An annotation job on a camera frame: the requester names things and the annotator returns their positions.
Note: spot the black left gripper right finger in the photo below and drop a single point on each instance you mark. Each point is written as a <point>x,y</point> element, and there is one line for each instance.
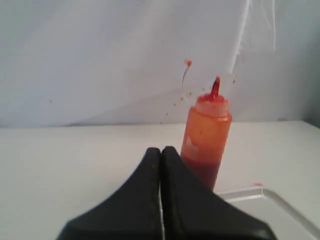
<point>191,211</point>

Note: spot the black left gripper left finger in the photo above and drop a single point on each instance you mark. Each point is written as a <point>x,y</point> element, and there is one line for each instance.
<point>131,213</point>

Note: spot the red sauce squeeze bottle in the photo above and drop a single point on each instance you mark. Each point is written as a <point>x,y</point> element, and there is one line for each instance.
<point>206,132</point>

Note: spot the white rectangular tray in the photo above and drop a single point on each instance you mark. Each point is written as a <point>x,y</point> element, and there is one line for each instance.
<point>285,221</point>

